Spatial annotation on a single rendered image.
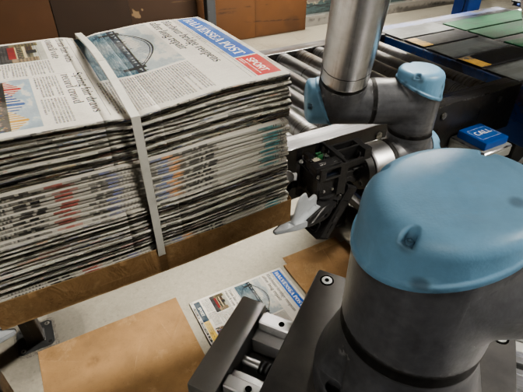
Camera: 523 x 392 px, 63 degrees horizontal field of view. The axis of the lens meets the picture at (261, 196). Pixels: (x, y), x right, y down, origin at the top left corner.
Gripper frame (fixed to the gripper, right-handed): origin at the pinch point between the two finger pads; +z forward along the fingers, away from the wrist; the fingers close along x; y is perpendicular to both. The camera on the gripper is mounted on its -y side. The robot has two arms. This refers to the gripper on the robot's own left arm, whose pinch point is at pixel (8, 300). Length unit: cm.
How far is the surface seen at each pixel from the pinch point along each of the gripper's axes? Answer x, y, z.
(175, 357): 33, -80, 25
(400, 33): 60, -2, 123
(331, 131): 15, 0, 61
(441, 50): 41, -1, 121
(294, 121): 23, -1, 57
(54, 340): 58, -81, -7
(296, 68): 52, -2, 76
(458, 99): 13, 0, 96
